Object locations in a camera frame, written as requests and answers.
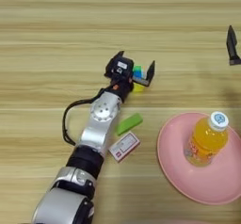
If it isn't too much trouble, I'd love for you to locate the green rectangular block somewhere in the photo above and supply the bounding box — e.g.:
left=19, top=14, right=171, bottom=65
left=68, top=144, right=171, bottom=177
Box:
left=116, top=113, right=144, bottom=136

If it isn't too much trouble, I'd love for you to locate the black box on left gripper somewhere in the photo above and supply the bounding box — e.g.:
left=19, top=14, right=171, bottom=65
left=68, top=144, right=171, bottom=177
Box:
left=105, top=54, right=135, bottom=81

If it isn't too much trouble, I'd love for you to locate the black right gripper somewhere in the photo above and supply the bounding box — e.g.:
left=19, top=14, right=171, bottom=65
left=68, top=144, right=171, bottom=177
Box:
left=226, top=24, right=241, bottom=66

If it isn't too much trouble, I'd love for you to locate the pink plate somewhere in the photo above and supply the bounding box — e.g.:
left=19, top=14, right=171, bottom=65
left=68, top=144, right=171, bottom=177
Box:
left=156, top=112, right=241, bottom=206

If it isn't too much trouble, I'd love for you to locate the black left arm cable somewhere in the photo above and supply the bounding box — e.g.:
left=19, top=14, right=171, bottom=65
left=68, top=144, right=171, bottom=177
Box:
left=61, top=97, right=104, bottom=147

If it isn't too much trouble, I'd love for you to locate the orange juice bottle white cap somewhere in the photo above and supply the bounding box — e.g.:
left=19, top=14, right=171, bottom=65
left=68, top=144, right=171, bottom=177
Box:
left=184, top=110, right=230, bottom=168

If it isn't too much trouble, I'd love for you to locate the white red card box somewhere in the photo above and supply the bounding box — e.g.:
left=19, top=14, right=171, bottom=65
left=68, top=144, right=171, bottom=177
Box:
left=108, top=131, right=141, bottom=163

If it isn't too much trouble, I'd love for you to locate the multicolour puzzle cube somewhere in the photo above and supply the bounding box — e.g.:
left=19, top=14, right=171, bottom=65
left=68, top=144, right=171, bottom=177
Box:
left=131, top=65, right=146, bottom=93

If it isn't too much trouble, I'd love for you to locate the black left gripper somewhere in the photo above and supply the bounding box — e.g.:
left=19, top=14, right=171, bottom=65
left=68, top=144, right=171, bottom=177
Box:
left=104, top=50, right=156, bottom=104

